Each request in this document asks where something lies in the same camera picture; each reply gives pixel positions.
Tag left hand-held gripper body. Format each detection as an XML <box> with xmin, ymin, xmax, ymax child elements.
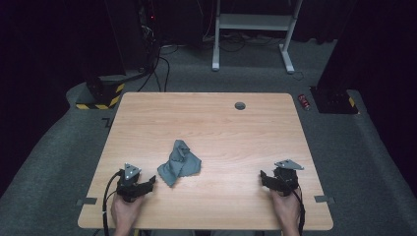
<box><xmin>116</xmin><ymin>162</ymin><xmax>155</xmax><ymax>204</ymax></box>

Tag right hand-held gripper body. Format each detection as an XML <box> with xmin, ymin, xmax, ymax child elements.
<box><xmin>271</xmin><ymin>159</ymin><xmax>305</xmax><ymax>197</ymax></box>

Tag grey cloth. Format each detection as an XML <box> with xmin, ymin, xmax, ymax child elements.
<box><xmin>156</xmin><ymin>140</ymin><xmax>203</xmax><ymax>189</ymax></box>

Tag person's left hand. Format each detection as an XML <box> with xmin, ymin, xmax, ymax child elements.
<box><xmin>111</xmin><ymin>195</ymin><xmax>144</xmax><ymax>234</ymax></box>

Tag person's right hand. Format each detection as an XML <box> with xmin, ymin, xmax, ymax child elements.
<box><xmin>269</xmin><ymin>188</ymin><xmax>302</xmax><ymax>234</ymax></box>

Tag grey tape strip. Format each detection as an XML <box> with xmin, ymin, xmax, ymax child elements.
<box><xmin>314</xmin><ymin>195</ymin><xmax>336</xmax><ymax>205</ymax></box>
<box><xmin>76</xmin><ymin>197</ymin><xmax>98</xmax><ymax>207</ymax></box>

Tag red can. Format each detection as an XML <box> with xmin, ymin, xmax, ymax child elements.
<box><xmin>297</xmin><ymin>93</ymin><xmax>311</xmax><ymax>111</ymax></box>

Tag black yellow striped stand base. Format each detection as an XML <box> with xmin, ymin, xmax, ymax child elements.
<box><xmin>76</xmin><ymin>74</ymin><xmax>126</xmax><ymax>111</ymax></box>

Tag white metal stand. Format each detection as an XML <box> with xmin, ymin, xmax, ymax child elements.
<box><xmin>211</xmin><ymin>0</ymin><xmax>304</xmax><ymax>75</ymax></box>

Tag black curtain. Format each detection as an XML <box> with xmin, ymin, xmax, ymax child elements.
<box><xmin>316</xmin><ymin>0</ymin><xmax>417</xmax><ymax>185</ymax></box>

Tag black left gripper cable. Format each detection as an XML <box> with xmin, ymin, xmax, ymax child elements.
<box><xmin>102</xmin><ymin>170</ymin><xmax>125</xmax><ymax>236</ymax></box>

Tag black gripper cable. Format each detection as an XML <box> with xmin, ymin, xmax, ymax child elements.
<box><xmin>102</xmin><ymin>170</ymin><xmax>125</xmax><ymax>236</ymax></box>
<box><xmin>290</xmin><ymin>187</ymin><xmax>306</xmax><ymax>236</ymax></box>

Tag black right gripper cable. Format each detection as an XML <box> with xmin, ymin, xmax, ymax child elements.
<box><xmin>290</xmin><ymin>187</ymin><xmax>306</xmax><ymax>236</ymax></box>

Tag black floor cables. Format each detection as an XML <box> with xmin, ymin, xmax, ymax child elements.
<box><xmin>137</xmin><ymin>45</ymin><xmax>180</xmax><ymax>93</ymax></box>

